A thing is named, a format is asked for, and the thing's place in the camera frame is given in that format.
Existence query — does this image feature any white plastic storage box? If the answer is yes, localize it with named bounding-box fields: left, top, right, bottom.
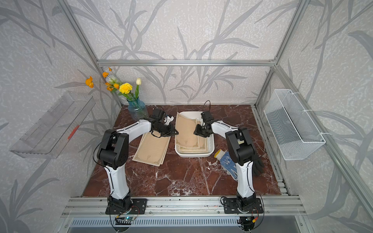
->
left=175, top=111, right=215, bottom=158

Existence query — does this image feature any beige stationery sheet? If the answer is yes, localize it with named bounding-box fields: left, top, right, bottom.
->
left=175, top=113, right=200, bottom=149
left=133, top=132, right=170, bottom=167

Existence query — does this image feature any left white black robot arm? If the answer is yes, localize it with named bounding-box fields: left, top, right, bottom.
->
left=97, top=116, right=178, bottom=207

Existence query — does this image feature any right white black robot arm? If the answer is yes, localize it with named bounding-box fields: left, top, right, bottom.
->
left=194, top=120, right=257, bottom=210

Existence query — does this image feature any beige stationery paper stack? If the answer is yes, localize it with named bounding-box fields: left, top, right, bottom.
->
left=175, top=114, right=208, bottom=153

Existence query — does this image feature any blue glass vase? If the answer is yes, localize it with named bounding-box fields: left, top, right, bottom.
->
left=128, top=98, right=149, bottom=121

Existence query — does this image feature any blue dotted work glove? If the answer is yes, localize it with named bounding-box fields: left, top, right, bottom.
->
left=214, top=150, right=238, bottom=181

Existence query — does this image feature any black yellow work glove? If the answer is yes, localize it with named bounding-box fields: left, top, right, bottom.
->
left=252, top=154, right=265, bottom=177

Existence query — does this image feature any yellow orange flower bouquet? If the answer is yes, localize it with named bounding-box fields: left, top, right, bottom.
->
left=102, top=68, right=142, bottom=102

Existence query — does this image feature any red pen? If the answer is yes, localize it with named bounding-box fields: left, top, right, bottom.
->
left=67, top=125, right=80, bottom=140

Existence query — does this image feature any left circuit board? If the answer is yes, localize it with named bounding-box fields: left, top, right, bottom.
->
left=115, top=216, right=138, bottom=226

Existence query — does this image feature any circuit board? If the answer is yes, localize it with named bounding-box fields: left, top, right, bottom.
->
left=115, top=216, right=138, bottom=226
left=237, top=216, right=258, bottom=227

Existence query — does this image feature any right circuit board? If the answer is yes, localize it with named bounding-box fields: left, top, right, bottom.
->
left=237, top=216, right=258, bottom=227

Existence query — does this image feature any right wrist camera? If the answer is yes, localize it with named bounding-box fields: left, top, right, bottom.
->
left=201, top=111, right=214, bottom=124

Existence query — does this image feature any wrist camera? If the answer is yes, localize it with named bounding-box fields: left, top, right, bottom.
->
left=201, top=111, right=214, bottom=124
left=150, top=108, right=174, bottom=125

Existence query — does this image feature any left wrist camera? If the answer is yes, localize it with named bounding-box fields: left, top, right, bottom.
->
left=150, top=108, right=174, bottom=125

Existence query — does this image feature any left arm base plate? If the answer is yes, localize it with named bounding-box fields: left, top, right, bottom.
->
left=105, top=198, right=147, bottom=216

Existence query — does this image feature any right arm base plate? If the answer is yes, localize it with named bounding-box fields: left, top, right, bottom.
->
left=220, top=197, right=264, bottom=215

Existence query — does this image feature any white wire mesh basket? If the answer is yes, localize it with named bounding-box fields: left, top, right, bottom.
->
left=264, top=89, right=325, bottom=161

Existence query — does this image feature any clear plastic wall shelf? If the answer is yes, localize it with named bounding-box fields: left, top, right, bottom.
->
left=10, top=91, right=96, bottom=159

